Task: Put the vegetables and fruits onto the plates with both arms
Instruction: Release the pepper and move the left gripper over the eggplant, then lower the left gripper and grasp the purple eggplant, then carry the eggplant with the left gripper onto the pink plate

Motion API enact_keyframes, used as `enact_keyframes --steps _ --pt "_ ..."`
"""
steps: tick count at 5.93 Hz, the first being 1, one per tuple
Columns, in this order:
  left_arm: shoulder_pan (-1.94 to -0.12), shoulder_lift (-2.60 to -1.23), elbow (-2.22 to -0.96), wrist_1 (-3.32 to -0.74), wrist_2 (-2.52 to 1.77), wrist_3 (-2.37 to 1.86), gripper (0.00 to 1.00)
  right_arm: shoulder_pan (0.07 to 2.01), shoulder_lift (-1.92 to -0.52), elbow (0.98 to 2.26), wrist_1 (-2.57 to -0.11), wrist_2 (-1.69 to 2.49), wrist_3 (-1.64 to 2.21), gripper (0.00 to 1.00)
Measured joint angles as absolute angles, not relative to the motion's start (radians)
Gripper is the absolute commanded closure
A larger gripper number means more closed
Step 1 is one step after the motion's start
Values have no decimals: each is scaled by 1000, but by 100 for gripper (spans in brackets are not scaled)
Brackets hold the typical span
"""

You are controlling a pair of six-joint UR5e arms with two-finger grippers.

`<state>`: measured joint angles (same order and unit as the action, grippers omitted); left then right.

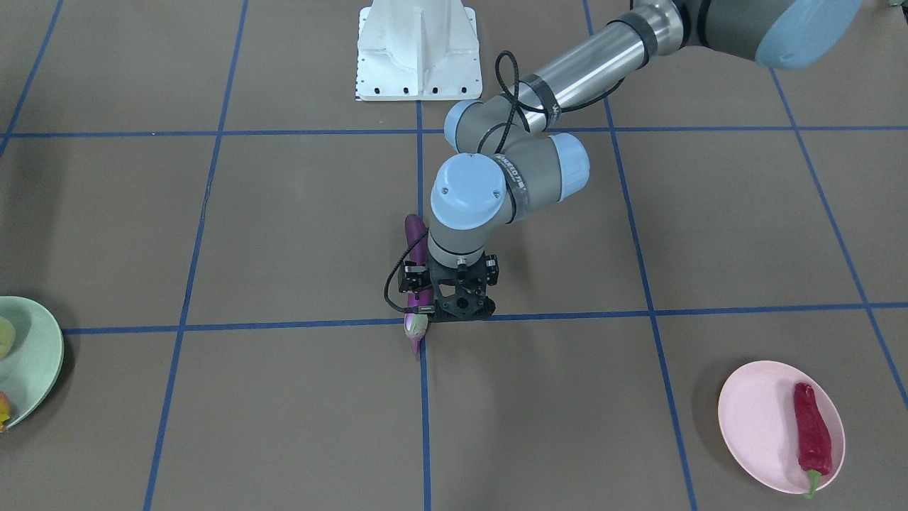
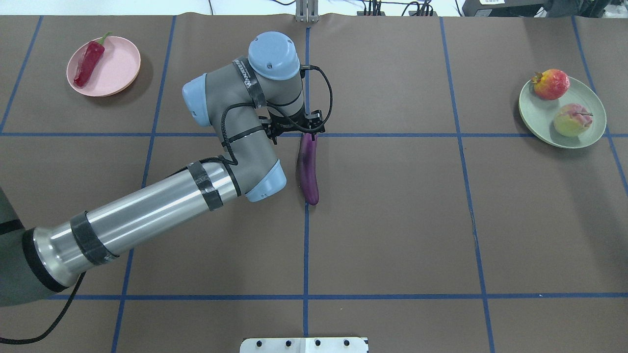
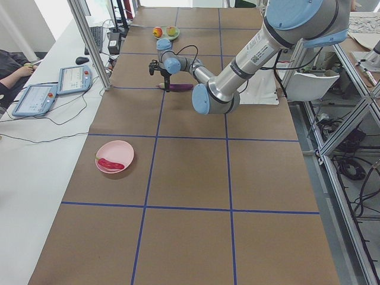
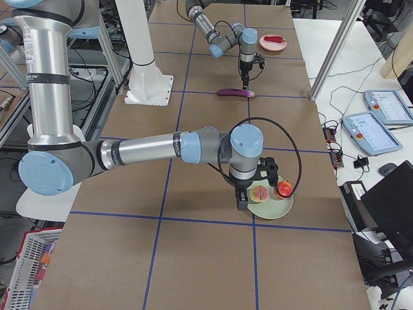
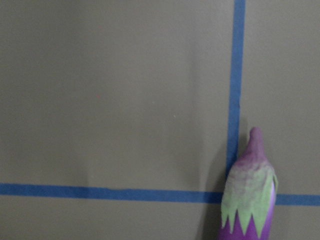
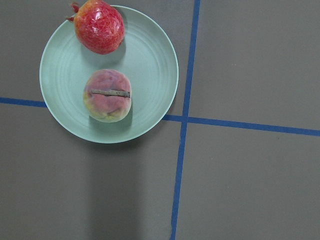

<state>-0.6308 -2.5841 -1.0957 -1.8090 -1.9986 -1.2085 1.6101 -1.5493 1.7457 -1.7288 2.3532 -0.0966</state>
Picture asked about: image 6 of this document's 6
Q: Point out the yellow pink peach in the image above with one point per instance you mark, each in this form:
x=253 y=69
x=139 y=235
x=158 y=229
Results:
x=107 y=108

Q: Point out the red pomegranate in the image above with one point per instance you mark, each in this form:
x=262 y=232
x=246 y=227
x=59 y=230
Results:
x=98 y=26

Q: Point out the light green round plate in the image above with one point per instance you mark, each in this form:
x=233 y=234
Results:
x=146 y=57

